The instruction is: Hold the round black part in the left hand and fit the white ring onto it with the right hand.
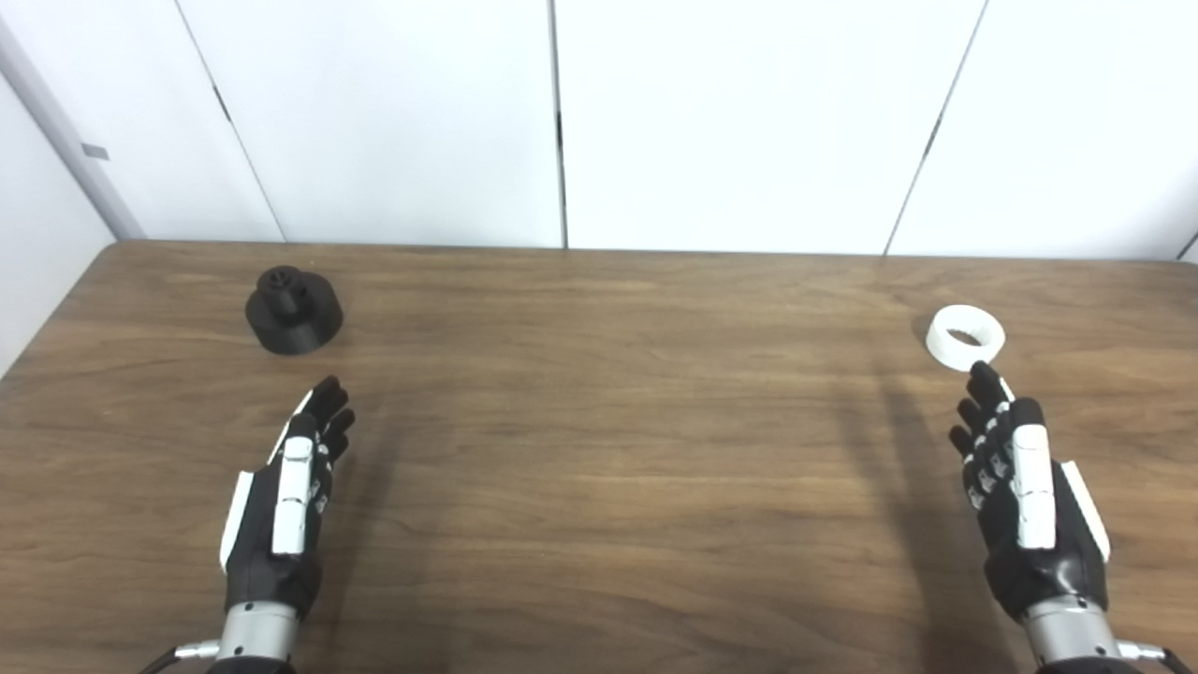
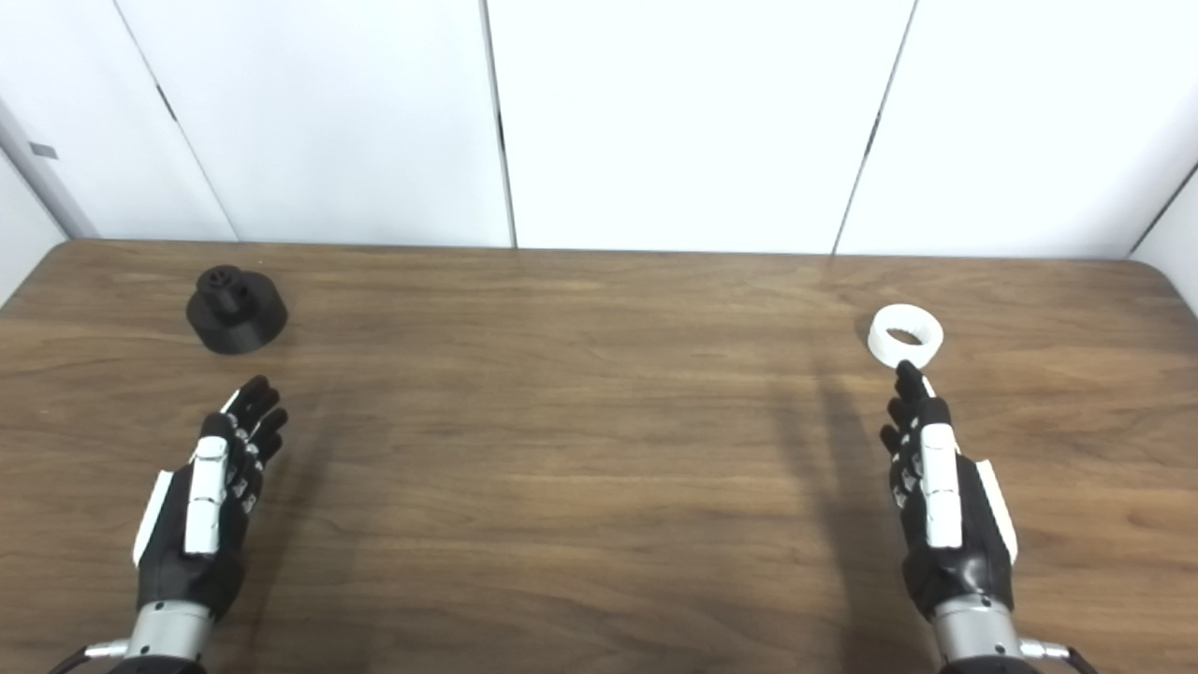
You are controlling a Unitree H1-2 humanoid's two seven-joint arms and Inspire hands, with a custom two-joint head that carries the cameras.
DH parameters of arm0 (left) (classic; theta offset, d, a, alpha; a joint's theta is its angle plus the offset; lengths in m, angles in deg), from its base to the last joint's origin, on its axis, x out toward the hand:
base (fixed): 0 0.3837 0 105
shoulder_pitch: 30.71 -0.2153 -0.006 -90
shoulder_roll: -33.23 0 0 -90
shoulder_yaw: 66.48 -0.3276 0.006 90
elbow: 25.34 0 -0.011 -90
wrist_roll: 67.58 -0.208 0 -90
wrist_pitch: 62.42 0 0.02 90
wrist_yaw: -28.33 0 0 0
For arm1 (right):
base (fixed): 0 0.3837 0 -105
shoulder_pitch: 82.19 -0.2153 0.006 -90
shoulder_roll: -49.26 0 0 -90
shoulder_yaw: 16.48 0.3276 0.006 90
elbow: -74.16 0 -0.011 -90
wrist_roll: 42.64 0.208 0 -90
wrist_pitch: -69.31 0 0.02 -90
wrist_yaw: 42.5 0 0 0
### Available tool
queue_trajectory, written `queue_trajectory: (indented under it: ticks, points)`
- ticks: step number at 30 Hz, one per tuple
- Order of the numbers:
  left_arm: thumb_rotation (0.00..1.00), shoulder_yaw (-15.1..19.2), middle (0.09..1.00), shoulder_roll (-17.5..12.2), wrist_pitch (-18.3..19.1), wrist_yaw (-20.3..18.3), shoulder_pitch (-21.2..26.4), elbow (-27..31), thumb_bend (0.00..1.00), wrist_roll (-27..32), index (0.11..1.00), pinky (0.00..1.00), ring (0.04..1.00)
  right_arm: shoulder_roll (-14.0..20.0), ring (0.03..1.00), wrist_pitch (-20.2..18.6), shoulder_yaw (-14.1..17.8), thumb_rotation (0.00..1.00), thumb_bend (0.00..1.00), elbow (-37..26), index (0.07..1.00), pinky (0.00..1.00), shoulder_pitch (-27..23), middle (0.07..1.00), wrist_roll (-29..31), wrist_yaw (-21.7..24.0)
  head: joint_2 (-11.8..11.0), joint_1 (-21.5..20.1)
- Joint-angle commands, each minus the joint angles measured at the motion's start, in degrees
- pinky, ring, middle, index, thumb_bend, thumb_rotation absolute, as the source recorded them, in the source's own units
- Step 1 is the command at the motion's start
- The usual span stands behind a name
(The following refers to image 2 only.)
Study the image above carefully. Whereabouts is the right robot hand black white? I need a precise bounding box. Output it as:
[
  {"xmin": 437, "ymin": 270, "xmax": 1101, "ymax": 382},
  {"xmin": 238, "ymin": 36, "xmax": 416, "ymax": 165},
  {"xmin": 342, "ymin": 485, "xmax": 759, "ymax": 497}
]
[{"xmin": 878, "ymin": 359, "xmax": 1019, "ymax": 621}]

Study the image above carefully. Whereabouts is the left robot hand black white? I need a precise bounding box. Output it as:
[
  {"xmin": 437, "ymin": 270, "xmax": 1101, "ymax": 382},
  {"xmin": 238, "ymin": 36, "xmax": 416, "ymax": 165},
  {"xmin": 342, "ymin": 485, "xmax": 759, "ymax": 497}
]
[{"xmin": 132, "ymin": 374, "xmax": 289, "ymax": 621}]

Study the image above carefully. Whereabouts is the white ring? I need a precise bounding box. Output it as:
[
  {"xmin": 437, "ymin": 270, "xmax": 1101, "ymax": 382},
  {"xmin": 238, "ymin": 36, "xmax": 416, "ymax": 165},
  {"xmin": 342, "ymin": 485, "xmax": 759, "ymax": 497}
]
[{"xmin": 867, "ymin": 304, "xmax": 944, "ymax": 369}]

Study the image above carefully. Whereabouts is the round black part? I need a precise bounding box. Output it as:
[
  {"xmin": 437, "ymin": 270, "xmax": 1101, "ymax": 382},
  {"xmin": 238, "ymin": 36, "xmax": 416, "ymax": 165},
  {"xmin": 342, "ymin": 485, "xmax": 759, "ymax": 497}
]
[{"xmin": 185, "ymin": 265, "xmax": 289, "ymax": 357}]

